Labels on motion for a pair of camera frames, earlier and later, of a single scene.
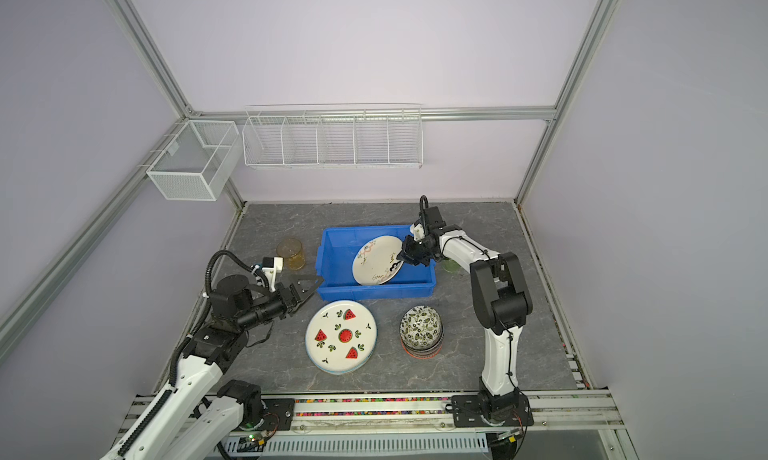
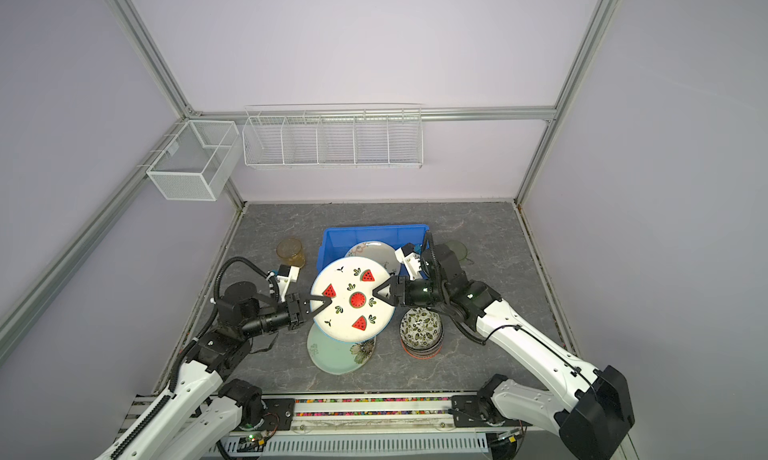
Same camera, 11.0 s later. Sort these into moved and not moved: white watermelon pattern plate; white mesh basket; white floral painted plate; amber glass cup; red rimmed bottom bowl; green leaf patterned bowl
Moved: white watermelon pattern plate; white floral painted plate
Not moved: white mesh basket; red rimmed bottom bowl; green leaf patterned bowl; amber glass cup
